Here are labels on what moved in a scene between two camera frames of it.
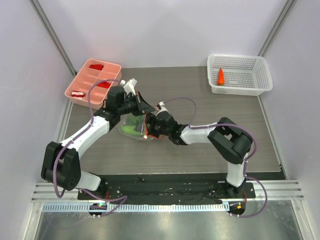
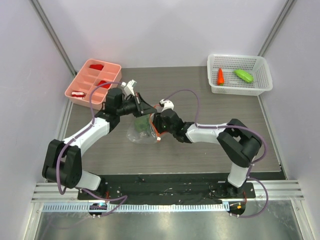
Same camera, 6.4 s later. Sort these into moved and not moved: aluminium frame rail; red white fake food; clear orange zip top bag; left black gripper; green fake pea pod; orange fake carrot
Moved: clear orange zip top bag; green fake pea pod
Not moved: aluminium frame rail; left black gripper; orange fake carrot; red white fake food
